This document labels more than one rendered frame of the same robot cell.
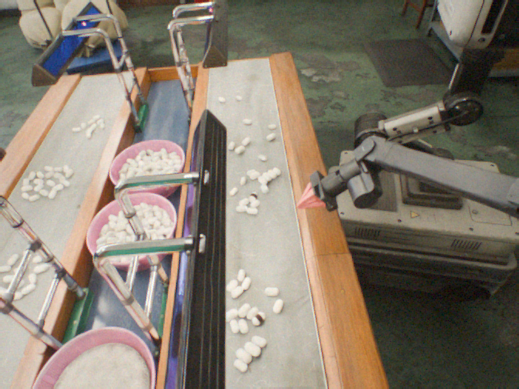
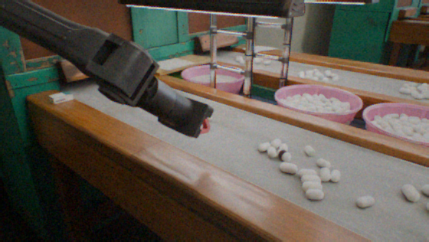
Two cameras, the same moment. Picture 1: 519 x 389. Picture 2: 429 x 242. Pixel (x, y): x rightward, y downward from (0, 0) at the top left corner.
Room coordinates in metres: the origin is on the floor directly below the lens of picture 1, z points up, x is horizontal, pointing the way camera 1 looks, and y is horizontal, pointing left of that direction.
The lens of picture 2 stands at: (1.00, -0.59, 1.11)
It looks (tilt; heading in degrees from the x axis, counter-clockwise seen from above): 24 degrees down; 129
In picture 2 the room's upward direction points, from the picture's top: straight up
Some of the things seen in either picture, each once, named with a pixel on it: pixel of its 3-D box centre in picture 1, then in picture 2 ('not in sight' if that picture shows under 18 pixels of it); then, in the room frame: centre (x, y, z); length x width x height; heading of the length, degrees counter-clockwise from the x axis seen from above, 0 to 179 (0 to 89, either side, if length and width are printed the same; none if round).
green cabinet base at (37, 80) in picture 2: not in sight; (142, 112); (-0.33, 0.43, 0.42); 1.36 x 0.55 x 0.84; 87
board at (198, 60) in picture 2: not in sight; (177, 63); (0.02, 0.39, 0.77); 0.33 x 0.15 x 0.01; 87
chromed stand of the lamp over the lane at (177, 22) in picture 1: (203, 67); not in sight; (1.37, 0.12, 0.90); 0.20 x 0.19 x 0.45; 177
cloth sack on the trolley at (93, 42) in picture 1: (89, 23); not in sight; (3.71, 1.36, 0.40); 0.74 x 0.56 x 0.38; 173
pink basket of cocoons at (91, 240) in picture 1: (136, 235); (315, 110); (0.68, 0.35, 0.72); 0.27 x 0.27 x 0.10
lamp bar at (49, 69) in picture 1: (70, 37); not in sight; (1.39, 0.60, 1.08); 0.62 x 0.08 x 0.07; 177
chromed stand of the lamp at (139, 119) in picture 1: (108, 77); not in sight; (1.39, 0.52, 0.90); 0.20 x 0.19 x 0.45; 177
